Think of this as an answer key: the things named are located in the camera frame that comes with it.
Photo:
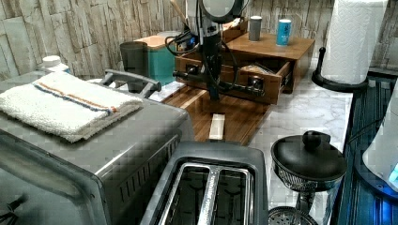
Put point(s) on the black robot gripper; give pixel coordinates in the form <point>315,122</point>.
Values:
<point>212,61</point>

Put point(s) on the wooden drawer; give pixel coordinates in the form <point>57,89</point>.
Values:
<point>272,84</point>

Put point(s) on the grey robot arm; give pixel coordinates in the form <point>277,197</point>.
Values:
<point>205,19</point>

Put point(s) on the plastic packet in drawer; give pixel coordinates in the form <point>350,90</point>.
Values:
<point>257,69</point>

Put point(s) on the wooden drawer cabinet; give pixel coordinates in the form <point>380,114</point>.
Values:
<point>299,51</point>

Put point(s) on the wooden cutting board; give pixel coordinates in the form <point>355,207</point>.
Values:
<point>242,117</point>

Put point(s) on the small wooden organizer tray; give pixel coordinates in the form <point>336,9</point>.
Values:
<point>234,29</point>

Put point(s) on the teal canister with wooden lid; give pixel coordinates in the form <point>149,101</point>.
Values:
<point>161,63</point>

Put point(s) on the glass jar with white lid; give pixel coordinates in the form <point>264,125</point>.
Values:
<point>165,34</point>

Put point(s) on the grey cylindrical shaker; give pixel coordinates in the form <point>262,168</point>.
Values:
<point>255,28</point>

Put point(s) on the dark grey plastic cup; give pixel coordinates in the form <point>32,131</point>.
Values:
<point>135,57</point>

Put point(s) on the blue cylindrical can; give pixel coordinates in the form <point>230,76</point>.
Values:
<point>283,32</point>

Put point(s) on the black two-slot toaster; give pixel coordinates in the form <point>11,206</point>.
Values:
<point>207,183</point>

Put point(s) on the black paper towel holder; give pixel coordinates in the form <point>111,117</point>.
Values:
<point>318,79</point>

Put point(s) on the black lidded french press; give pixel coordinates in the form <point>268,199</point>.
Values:
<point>307,164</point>

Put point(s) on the white striped folded towel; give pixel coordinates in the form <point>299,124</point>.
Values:
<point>66,106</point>

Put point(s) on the stainless steel toaster oven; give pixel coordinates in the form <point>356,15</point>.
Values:
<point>104,180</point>

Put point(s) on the white paper towel roll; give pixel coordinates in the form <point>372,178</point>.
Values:
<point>352,36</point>

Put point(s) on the round metal mesh filter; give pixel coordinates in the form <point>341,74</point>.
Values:
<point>287,215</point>

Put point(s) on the white bottle with cap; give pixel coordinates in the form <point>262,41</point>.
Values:
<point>52,63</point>

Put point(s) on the black dish drying rack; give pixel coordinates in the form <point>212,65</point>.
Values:
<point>361,199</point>

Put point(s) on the black drawer handle bar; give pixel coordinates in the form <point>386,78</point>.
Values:
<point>244,89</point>

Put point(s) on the grey toaster oven handle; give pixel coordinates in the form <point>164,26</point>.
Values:
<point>138,84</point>

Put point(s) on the wooden spoon handle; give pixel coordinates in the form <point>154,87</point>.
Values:
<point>178,11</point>

